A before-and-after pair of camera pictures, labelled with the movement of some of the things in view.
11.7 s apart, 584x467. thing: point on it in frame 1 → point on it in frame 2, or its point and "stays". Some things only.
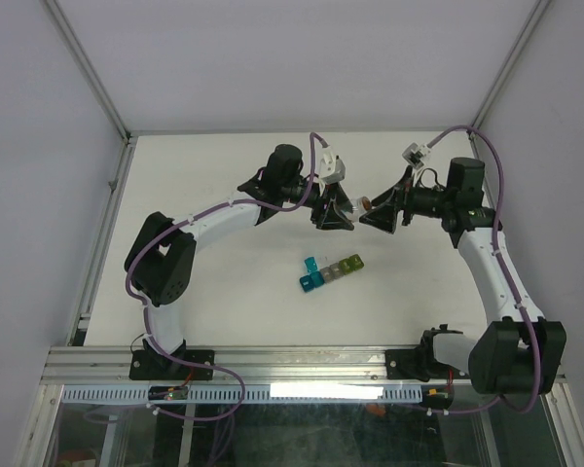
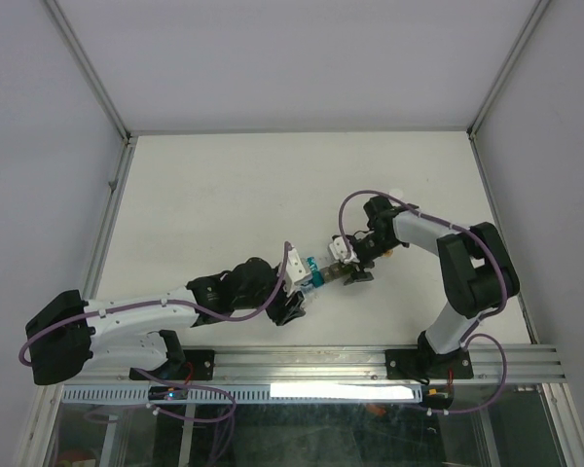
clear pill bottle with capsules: [357, 208] → [308, 288]
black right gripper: [383, 214] → [360, 275]
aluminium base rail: [110, 365] stays
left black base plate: [147, 364] stays
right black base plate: [416, 364] stays
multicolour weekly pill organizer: [316, 277] stays
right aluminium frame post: [505, 70] stays
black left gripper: [326, 215] → [287, 306]
